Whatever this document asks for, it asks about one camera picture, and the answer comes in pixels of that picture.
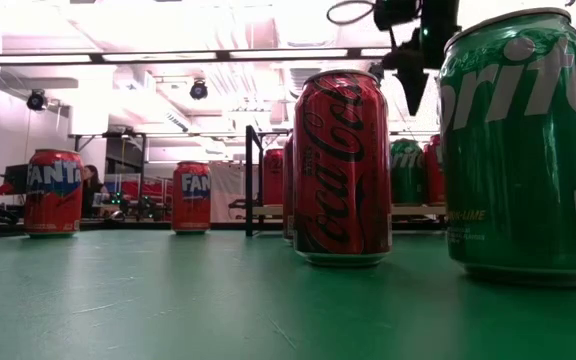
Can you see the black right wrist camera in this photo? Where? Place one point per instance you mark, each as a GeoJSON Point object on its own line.
{"type": "Point", "coordinates": [440, 35]}

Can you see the wooden shelf with black frame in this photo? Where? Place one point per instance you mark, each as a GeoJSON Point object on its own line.
{"type": "Point", "coordinates": [249, 175]}

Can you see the red cola can black figure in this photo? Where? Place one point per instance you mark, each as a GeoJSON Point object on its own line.
{"type": "Point", "coordinates": [288, 190]}

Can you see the red Fanta can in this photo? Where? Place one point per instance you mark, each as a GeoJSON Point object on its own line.
{"type": "Point", "coordinates": [53, 195]}
{"type": "Point", "coordinates": [191, 197]}

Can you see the red Coke Zero can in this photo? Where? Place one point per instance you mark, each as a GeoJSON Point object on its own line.
{"type": "Point", "coordinates": [343, 170]}

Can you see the black ceiling spotlight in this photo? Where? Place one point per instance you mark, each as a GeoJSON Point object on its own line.
{"type": "Point", "coordinates": [375, 69]}
{"type": "Point", "coordinates": [37, 100]}
{"type": "Point", "coordinates": [199, 90]}

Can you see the black overhead frame beam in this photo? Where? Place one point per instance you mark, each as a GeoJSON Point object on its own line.
{"type": "Point", "coordinates": [218, 55]}

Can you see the person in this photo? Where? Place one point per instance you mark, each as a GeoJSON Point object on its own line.
{"type": "Point", "coordinates": [90, 190]}

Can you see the red soda can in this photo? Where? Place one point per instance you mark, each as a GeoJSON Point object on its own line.
{"type": "Point", "coordinates": [435, 170]}

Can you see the black box monitor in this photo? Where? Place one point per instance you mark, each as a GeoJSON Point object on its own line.
{"type": "Point", "coordinates": [16, 177]}

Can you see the white cloth banner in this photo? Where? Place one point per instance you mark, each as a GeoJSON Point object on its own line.
{"type": "Point", "coordinates": [228, 190]}

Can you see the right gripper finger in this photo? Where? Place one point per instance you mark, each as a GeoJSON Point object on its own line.
{"type": "Point", "coordinates": [413, 80]}

